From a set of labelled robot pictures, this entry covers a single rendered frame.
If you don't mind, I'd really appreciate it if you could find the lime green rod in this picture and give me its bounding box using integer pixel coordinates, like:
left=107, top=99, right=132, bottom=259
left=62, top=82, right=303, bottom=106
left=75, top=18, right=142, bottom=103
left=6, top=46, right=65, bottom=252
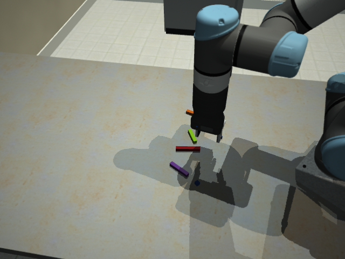
left=188, top=129, right=197, bottom=144

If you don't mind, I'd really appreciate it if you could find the dark red rod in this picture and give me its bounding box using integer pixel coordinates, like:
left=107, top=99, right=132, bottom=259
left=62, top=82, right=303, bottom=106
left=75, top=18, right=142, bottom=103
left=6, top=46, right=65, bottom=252
left=176, top=146, right=200, bottom=151

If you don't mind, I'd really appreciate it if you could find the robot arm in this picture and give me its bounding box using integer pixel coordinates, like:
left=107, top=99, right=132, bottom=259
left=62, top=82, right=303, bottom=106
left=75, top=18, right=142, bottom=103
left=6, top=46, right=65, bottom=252
left=194, top=0, right=345, bottom=181

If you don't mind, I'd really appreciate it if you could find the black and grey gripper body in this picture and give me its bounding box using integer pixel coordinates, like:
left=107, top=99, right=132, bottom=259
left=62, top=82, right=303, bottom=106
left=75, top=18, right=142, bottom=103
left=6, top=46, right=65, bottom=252
left=191, top=67, right=232, bottom=135

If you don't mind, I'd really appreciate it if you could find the purple rod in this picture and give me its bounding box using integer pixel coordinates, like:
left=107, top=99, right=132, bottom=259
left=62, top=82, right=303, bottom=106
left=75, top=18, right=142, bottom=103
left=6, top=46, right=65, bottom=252
left=170, top=162, right=189, bottom=177

